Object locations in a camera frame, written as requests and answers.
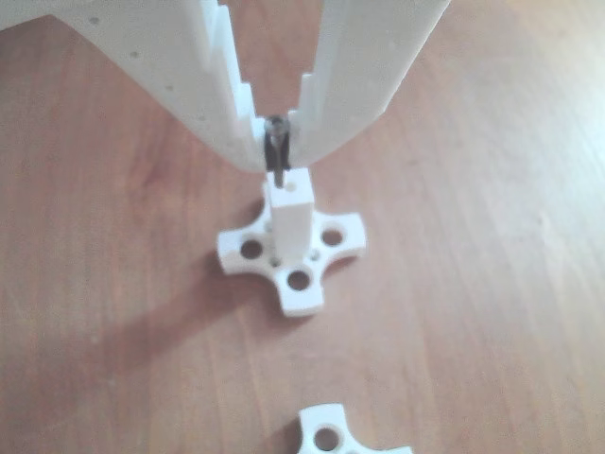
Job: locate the white cross-base post stand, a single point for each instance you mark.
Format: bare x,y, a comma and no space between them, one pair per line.
312,425
290,217

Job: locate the long silver screw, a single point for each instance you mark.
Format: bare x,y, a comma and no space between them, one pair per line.
276,124

